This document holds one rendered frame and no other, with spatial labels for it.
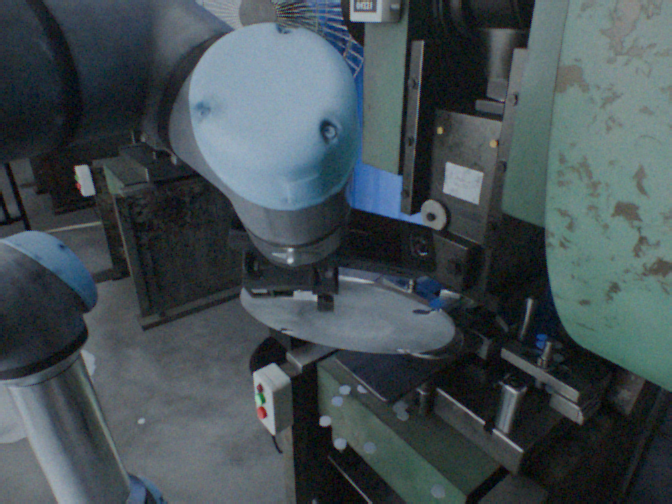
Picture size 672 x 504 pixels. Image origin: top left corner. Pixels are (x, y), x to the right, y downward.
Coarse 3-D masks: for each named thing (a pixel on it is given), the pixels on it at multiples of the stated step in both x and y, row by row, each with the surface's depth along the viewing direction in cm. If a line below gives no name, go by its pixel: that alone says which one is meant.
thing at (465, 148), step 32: (480, 96) 77; (448, 128) 75; (480, 128) 70; (448, 160) 77; (480, 160) 72; (448, 192) 78; (480, 192) 74; (448, 224) 81; (480, 224) 75; (448, 256) 79; (480, 256) 77; (512, 256) 79; (480, 288) 79
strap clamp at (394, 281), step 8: (384, 280) 110; (392, 280) 109; (400, 280) 109; (408, 280) 109; (416, 280) 104; (400, 288) 106; (408, 288) 105; (416, 288) 105; (424, 296) 103; (432, 296) 103
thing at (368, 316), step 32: (352, 288) 53; (384, 288) 52; (288, 320) 68; (320, 320) 67; (352, 320) 65; (384, 320) 63; (416, 320) 58; (448, 320) 57; (384, 352) 75; (416, 352) 72
